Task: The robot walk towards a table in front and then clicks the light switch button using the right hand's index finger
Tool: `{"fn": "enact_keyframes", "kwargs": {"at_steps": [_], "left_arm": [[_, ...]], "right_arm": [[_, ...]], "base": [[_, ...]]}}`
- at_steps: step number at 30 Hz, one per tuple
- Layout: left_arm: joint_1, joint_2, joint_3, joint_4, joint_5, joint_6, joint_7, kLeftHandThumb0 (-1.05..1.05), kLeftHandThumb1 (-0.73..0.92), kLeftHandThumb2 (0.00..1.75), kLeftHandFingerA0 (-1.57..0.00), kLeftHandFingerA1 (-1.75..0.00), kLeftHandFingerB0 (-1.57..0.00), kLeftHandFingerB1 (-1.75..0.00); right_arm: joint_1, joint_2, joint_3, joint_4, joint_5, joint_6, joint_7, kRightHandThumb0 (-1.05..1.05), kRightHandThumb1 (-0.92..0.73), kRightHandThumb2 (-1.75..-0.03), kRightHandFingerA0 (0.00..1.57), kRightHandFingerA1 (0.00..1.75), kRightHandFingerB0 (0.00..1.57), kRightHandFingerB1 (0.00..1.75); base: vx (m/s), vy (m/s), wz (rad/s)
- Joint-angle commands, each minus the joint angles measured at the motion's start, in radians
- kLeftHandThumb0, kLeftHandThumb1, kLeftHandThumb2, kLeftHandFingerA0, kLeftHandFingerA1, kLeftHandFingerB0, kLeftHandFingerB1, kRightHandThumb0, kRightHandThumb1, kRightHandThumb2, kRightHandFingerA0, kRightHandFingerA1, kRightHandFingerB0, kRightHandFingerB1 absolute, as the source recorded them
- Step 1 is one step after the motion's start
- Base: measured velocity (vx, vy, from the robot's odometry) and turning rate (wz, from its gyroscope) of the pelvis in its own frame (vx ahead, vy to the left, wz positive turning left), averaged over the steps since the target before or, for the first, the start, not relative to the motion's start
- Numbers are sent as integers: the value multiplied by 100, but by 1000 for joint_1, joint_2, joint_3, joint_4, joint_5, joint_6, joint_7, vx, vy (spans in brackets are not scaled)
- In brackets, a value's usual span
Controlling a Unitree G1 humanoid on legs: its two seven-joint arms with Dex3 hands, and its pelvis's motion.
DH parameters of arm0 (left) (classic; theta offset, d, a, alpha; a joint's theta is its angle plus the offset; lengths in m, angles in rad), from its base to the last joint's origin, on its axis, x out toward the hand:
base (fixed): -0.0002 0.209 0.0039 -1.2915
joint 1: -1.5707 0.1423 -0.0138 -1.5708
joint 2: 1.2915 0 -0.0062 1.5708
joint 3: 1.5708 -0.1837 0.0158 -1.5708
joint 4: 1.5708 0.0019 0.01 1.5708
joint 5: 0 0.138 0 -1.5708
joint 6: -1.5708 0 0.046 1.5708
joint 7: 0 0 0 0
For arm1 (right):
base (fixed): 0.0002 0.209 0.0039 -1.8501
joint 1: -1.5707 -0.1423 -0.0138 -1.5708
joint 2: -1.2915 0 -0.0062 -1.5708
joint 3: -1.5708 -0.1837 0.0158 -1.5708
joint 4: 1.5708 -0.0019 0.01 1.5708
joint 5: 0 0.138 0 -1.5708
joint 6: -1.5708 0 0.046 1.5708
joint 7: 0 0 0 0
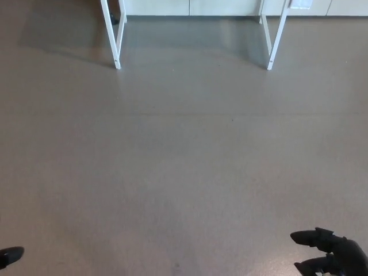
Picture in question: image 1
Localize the dark brown cabinet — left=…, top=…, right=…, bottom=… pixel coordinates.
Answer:
left=106, top=0, right=121, bottom=26

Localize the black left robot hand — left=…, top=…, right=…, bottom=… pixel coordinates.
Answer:
left=0, top=246, right=25, bottom=270

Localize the pale label sheet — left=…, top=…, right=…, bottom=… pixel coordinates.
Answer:
left=289, top=0, right=314, bottom=10

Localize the white plain cabinet door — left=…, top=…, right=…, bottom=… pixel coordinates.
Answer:
left=189, top=0, right=329, bottom=17
left=327, top=0, right=368, bottom=17

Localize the white lettered cabinet door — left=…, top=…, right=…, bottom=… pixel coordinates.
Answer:
left=119, top=0, right=191, bottom=17

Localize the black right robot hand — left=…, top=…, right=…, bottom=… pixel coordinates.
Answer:
left=289, top=227, right=368, bottom=276

